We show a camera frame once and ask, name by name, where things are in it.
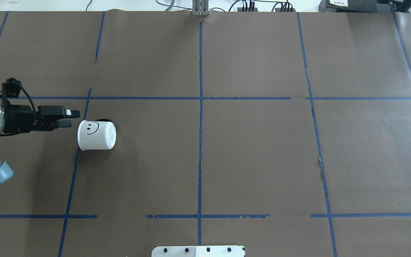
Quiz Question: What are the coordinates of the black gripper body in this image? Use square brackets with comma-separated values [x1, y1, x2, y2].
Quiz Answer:
[3, 104, 66, 135]

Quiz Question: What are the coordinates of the white smiley face mug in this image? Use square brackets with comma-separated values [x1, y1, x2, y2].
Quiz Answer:
[77, 119, 116, 150]

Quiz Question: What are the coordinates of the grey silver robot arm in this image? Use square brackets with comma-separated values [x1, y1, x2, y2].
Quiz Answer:
[0, 104, 81, 184]

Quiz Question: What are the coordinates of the black power strip left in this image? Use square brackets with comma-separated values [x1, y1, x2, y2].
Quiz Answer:
[236, 0, 258, 12]

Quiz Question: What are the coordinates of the black power strip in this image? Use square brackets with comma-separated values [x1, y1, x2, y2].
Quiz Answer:
[236, 0, 258, 12]
[271, 0, 295, 12]

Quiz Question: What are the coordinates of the black power strip right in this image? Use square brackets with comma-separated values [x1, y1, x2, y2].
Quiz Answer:
[271, 0, 295, 12]

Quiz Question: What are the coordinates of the black device with label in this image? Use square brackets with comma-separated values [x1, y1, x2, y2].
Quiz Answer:
[318, 0, 411, 13]

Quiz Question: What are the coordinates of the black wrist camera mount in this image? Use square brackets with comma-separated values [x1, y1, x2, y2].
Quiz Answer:
[0, 78, 22, 105]

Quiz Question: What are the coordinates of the grey aluminium frame post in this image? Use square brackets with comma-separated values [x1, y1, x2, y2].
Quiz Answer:
[192, 0, 210, 16]

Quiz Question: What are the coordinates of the white metal mount base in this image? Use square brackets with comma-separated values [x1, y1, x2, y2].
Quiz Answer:
[151, 245, 246, 257]

